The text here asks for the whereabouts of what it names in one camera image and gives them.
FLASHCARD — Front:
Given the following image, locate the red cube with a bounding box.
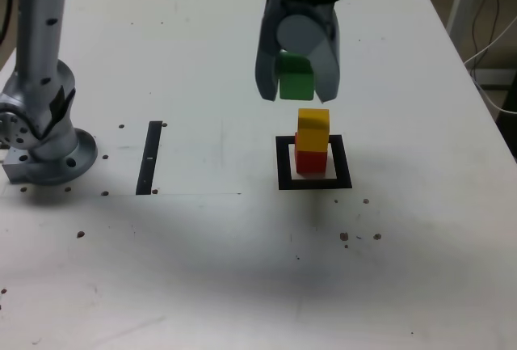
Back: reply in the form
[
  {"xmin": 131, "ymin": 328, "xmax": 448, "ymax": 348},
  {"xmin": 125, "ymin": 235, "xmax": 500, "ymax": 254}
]
[{"xmin": 294, "ymin": 131, "xmax": 328, "ymax": 175}]

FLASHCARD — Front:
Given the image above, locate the green cube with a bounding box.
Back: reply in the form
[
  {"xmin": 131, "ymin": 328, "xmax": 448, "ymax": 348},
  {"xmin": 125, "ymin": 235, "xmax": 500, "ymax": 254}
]
[{"xmin": 277, "ymin": 51, "xmax": 315, "ymax": 101}]

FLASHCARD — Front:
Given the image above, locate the yellow cube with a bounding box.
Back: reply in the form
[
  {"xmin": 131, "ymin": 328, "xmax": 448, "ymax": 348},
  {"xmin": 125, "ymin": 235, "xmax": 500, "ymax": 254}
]
[{"xmin": 297, "ymin": 108, "xmax": 330, "ymax": 153}]

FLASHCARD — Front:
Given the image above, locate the thin black cable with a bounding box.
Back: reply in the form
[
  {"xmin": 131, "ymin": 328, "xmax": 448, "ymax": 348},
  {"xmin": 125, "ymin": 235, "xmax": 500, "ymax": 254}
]
[{"xmin": 471, "ymin": 0, "xmax": 505, "ymax": 60}]

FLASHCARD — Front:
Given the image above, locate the black tape strip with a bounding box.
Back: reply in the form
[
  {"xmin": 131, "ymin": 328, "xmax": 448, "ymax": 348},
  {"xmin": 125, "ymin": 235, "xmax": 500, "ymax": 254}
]
[{"xmin": 135, "ymin": 120, "xmax": 163, "ymax": 196}]

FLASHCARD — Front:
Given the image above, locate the black tape square outline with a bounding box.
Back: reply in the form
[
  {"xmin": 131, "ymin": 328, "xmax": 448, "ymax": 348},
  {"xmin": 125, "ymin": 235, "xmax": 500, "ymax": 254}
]
[{"xmin": 275, "ymin": 134, "xmax": 353, "ymax": 192}]

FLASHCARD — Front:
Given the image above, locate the white cable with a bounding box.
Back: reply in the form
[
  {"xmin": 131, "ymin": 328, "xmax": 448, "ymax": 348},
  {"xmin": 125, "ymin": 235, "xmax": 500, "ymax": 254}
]
[{"xmin": 464, "ymin": 16, "xmax": 517, "ymax": 116}]

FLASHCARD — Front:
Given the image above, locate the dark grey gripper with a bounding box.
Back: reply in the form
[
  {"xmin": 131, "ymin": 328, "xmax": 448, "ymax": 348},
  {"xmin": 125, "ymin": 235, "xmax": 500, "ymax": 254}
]
[{"xmin": 254, "ymin": 0, "xmax": 343, "ymax": 104}]

